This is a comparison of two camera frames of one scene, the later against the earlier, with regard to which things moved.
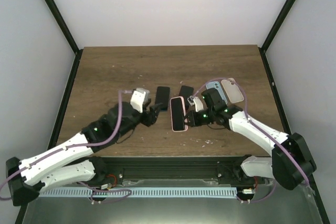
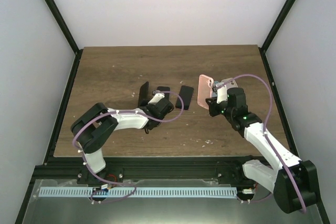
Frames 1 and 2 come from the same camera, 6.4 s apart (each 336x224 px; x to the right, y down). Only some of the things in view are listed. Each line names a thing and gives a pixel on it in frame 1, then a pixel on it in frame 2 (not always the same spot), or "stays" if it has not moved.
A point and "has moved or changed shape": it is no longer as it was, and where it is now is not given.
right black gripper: x=196 y=121 -> x=211 y=102
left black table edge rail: x=52 y=143 stays
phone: x=177 y=109 has moved or changed shape
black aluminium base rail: x=219 y=169 stays
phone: x=186 y=92 stays
